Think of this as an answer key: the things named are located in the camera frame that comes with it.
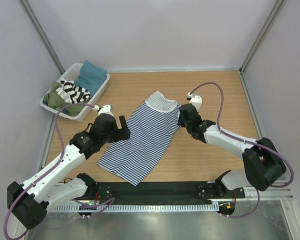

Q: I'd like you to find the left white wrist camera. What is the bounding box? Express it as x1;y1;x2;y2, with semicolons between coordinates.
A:
92;104;114;117

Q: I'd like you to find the white slotted cable duct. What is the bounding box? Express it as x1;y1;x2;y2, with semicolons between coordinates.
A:
51;202;219;214

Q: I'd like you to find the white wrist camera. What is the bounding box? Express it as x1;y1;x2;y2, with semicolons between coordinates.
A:
92;104;114;117
186;92;202;112

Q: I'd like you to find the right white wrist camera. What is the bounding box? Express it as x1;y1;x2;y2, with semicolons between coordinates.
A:
186;92;202;112

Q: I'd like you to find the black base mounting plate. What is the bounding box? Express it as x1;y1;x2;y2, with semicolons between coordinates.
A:
96;181;245;206

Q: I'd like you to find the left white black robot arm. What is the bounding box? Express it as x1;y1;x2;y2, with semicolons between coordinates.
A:
7;113;130;230

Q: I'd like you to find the blue white striped tank top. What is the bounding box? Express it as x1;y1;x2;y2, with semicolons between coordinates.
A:
97;91;180;186

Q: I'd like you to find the teal folded cloth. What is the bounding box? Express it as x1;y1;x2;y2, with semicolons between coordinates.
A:
74;60;108;97

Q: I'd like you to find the black white striped garment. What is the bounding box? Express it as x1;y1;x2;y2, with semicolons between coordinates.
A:
56;77;91;104

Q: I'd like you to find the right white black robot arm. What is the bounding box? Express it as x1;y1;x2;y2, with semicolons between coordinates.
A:
178;103;287;198

